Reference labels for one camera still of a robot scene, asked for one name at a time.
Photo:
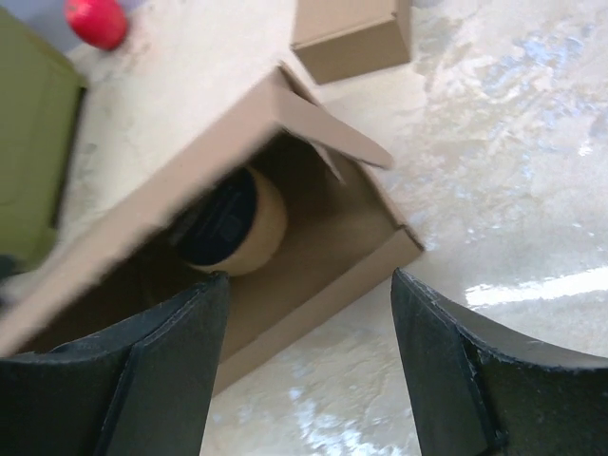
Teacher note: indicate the red apple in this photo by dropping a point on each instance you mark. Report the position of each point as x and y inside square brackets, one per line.
[102, 24]

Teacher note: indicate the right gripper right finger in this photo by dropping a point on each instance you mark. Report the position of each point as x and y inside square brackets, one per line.
[477, 387]

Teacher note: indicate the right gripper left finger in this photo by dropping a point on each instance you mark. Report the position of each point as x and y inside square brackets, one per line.
[142, 386]

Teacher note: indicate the masking tape roll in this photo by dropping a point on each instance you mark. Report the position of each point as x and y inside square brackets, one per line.
[235, 228]

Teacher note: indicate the small closed cardboard box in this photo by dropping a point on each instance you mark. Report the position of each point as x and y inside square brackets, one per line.
[337, 40]

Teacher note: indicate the brown cardboard box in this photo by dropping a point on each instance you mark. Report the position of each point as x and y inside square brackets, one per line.
[344, 234]

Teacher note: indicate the green plastic basket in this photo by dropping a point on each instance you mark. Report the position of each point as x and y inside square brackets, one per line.
[41, 97]

